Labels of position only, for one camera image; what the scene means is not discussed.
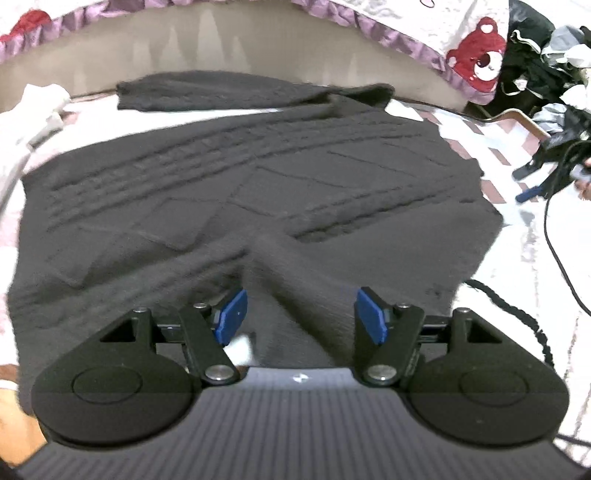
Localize white folded garment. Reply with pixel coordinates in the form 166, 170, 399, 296
1, 84, 71, 214

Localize black cable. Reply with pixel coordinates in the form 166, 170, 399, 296
543, 151, 591, 319

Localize pile of dark clothes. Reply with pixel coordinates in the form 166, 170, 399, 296
469, 1, 590, 203

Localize beige bed frame side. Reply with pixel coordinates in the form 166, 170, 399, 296
1, 1, 467, 111

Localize quilted bear print bedspread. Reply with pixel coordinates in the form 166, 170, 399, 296
1, 1, 509, 104

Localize black braided cord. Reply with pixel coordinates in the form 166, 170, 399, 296
464, 278, 555, 368

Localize checkered floor rug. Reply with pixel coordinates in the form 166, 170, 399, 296
0, 94, 591, 462

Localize dark grey knit sweater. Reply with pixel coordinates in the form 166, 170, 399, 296
8, 71, 503, 410

